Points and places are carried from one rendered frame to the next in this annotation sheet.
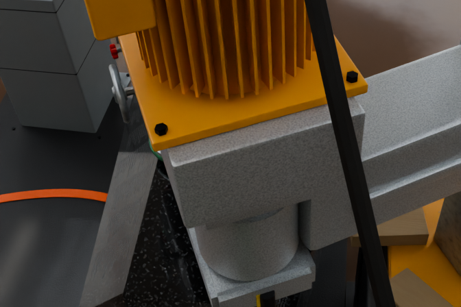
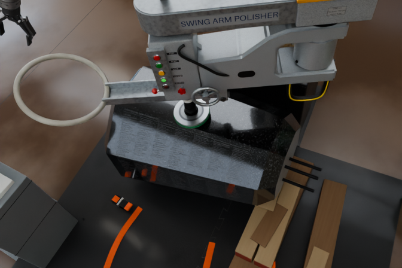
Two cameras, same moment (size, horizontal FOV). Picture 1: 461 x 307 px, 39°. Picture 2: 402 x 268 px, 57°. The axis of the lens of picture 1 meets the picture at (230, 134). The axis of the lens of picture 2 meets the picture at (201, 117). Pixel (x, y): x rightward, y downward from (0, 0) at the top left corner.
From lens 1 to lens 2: 1.60 m
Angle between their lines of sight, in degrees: 42
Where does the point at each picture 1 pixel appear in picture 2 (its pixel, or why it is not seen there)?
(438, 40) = (109, 48)
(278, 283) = not seen: hidden behind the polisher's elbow
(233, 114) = not seen: outside the picture
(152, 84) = not seen: outside the picture
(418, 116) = not seen: outside the picture
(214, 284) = (331, 69)
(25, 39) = (24, 216)
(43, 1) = (23, 182)
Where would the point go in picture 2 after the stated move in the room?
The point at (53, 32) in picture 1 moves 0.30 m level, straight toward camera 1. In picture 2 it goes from (36, 192) to (82, 186)
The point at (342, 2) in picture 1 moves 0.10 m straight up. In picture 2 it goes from (56, 76) to (51, 69)
